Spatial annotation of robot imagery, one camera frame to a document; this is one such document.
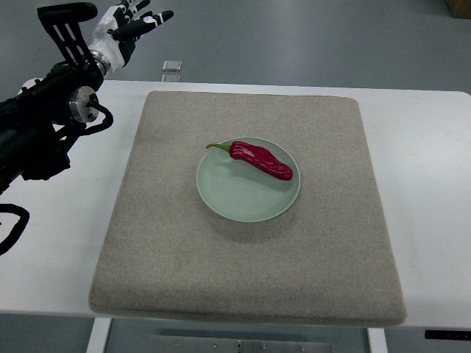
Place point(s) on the cardboard box corner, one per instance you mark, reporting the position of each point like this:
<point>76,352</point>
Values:
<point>460,8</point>

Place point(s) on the black table control panel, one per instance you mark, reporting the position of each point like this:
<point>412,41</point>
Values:
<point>447,335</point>

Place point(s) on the white table leg left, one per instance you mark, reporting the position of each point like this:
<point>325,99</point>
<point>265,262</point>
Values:
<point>99,335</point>

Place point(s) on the red chili pepper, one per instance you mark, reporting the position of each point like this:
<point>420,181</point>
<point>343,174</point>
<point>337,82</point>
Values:
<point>256,156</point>

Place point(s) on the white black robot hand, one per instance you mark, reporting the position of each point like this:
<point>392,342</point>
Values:
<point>116,34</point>

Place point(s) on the white table leg right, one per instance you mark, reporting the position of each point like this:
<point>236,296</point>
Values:
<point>377,340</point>

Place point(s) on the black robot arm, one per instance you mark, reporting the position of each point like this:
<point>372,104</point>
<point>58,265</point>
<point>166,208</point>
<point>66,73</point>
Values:
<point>41,124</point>

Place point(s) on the beige felt mat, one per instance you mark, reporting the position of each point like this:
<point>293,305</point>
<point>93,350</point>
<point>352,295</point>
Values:
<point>326,260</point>

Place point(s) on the pale green plate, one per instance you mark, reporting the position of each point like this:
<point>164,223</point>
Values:
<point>238,191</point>

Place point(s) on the white table leg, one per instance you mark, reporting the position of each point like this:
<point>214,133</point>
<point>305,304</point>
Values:
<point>377,340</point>
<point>99,335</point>

